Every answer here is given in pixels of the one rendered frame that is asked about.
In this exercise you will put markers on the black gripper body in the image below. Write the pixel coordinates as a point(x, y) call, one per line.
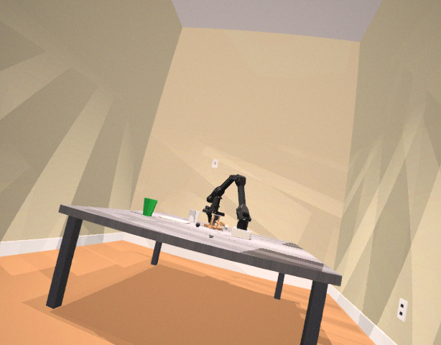
point(214, 210)

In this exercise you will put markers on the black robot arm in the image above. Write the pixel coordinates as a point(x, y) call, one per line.
point(242, 211)

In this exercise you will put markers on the green cup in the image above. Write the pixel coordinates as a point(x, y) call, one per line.
point(149, 206)

